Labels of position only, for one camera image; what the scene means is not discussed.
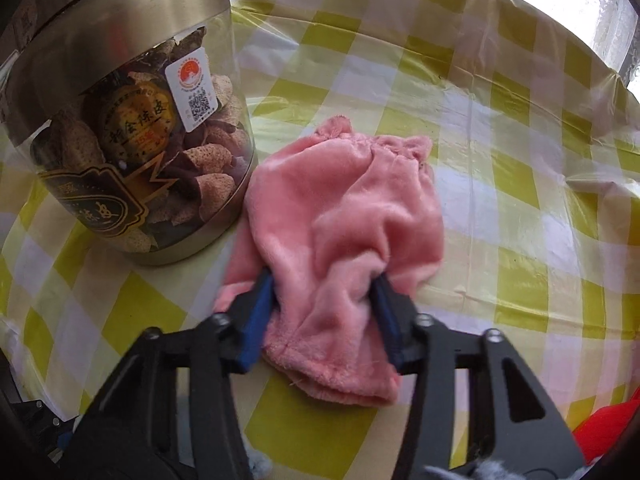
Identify grey knit cloth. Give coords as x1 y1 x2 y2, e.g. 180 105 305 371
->
244 441 274 480

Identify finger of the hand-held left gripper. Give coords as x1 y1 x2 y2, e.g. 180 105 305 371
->
10 397 76 466

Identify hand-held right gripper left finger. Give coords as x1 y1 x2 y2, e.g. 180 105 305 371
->
65 270 276 480

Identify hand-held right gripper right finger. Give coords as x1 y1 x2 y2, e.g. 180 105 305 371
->
370 272 588 480

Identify clear jar with silver lid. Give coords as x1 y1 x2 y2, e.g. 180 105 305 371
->
0 0 258 267

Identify pink plush cloth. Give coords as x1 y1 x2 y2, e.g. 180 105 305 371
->
215 230 271 317
245 115 446 408

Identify green checkered plastic tablecloth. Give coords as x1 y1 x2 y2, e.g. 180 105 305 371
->
0 0 640 480

